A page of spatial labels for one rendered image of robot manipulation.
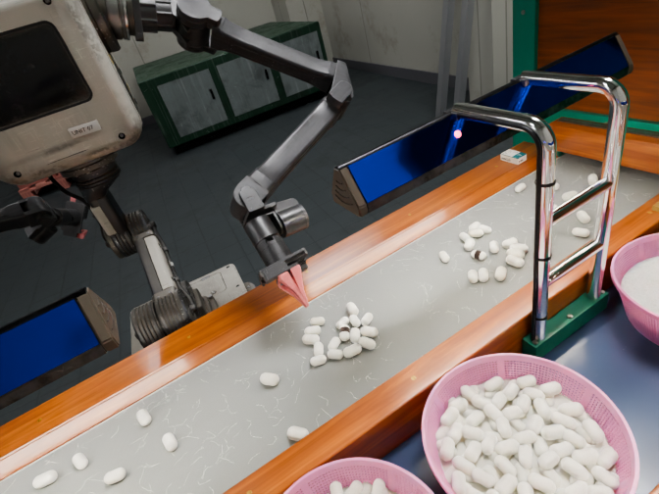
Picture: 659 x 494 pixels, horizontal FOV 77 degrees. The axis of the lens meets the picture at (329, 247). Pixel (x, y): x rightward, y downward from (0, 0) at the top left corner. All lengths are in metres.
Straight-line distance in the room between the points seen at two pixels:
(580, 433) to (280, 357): 0.51
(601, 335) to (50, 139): 1.16
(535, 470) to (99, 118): 1.03
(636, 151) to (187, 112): 4.45
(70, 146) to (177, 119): 3.99
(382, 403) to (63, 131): 0.85
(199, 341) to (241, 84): 4.34
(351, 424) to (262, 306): 0.37
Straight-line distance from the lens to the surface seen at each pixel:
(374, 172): 0.61
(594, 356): 0.89
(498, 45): 3.82
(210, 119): 5.09
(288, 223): 0.86
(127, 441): 0.91
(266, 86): 5.18
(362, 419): 0.70
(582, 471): 0.69
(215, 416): 0.84
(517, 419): 0.73
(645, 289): 0.95
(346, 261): 0.99
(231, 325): 0.95
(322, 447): 0.70
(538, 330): 0.83
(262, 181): 0.88
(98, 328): 0.56
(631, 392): 0.86
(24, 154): 1.10
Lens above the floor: 1.35
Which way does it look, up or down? 33 degrees down
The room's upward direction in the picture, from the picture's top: 17 degrees counter-clockwise
